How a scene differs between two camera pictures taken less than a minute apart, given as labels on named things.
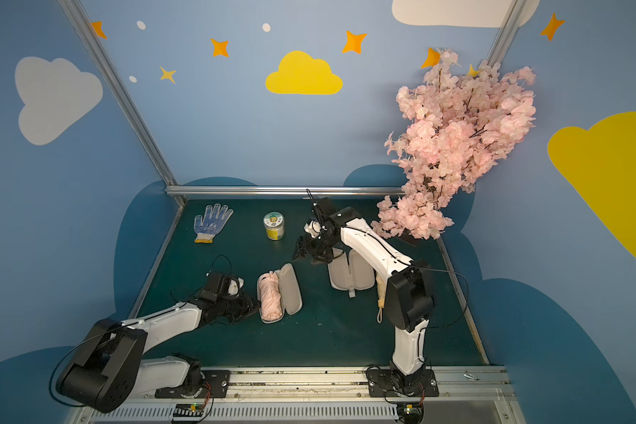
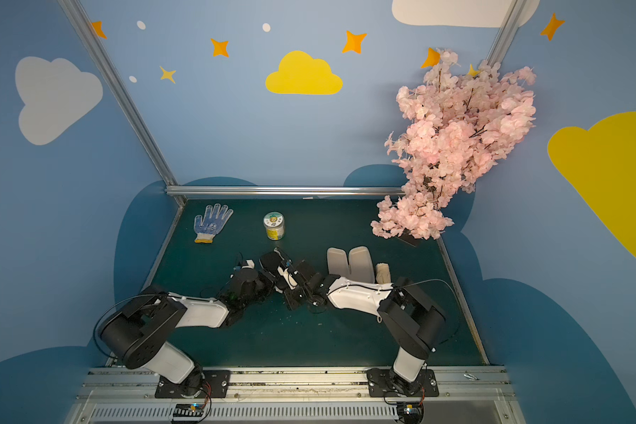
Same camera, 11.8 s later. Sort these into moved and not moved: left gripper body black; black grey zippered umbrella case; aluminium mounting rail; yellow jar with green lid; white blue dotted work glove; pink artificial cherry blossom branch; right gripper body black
Moved: black grey zippered umbrella case; right gripper body black; left gripper body black
Not moved: yellow jar with green lid; pink artificial cherry blossom branch; white blue dotted work glove; aluminium mounting rail
